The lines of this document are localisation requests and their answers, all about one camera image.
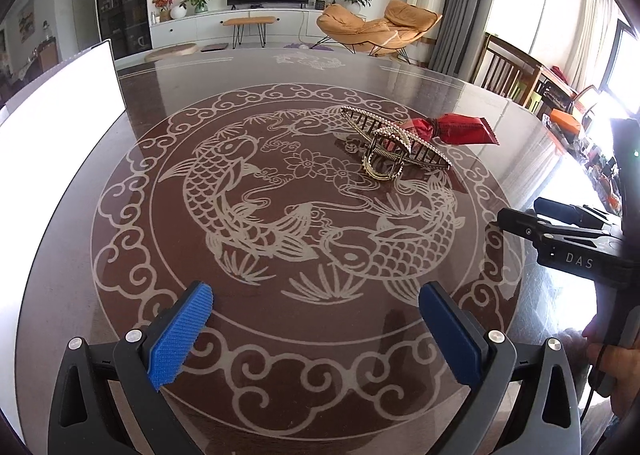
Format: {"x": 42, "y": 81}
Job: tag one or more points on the red snack packet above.
{"x": 452, "y": 129}

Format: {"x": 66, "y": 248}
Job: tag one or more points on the red flower vase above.
{"x": 163, "y": 8}

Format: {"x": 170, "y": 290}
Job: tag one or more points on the wooden dining chair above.
{"x": 503, "y": 69}

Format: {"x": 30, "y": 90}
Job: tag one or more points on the orange lounge chair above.
{"x": 401, "y": 25}

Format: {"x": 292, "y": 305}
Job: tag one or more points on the white tv cabinet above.
{"x": 290, "y": 25}

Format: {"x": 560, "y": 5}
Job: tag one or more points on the beaded hair claw clip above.
{"x": 389, "y": 147}

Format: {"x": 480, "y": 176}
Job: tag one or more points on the wooden bench stool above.
{"x": 239, "y": 25}

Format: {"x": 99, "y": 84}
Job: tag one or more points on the person right hand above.
{"x": 623, "y": 364}

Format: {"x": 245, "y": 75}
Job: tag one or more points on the grey curtain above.
{"x": 460, "y": 37}

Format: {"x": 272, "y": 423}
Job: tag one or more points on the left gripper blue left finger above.
{"x": 84, "y": 418}

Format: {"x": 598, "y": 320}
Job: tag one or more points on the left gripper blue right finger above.
{"x": 544, "y": 418}

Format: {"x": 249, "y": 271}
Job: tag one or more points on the orange box on sideboard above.
{"x": 566, "y": 121}

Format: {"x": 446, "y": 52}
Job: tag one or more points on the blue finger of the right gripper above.
{"x": 580, "y": 216}
{"x": 530, "y": 227}

